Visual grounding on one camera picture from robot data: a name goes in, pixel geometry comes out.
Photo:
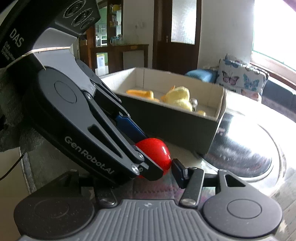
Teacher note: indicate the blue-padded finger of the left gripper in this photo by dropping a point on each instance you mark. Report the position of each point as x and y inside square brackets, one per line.
[126, 125]

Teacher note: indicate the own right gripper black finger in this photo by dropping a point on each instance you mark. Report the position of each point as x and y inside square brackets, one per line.
[189, 179]

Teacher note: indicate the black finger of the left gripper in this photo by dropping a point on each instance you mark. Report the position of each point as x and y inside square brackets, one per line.
[149, 168]

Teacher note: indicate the red plastic ball toy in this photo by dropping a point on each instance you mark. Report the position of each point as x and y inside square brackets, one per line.
[158, 151]

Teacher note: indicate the orange-yellow rubber seal toy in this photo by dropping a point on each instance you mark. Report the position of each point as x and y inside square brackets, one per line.
[147, 94]

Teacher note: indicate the yellow plush chick toy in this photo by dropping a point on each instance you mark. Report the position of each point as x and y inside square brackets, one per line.
[178, 96]

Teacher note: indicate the orange rubber duck toy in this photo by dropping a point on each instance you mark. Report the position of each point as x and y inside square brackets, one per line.
[201, 112]

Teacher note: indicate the grey knitted gloved hand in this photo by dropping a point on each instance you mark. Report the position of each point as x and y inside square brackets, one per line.
[16, 129]

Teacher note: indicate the white cardboard box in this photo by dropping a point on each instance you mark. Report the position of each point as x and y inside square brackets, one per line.
[178, 126]

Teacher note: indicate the round glass table insert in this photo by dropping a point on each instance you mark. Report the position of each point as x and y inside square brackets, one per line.
[248, 150]

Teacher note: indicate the small white figurine toy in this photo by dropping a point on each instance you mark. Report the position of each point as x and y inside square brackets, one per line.
[194, 104]

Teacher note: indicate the dark wooden cabinet shelf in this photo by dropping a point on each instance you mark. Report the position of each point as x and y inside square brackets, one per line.
[100, 35]

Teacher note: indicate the dark wooden side table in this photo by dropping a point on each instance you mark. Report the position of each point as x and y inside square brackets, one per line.
[115, 54]

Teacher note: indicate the dark wooden door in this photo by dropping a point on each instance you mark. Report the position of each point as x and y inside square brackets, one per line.
[176, 41]

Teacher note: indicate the butterfly pattern cushion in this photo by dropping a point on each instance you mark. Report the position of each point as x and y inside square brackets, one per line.
[241, 78]

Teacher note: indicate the blue sofa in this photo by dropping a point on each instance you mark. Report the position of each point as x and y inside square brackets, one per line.
[270, 92]

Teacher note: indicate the black DAS camera box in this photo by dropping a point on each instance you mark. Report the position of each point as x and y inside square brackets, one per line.
[44, 24]

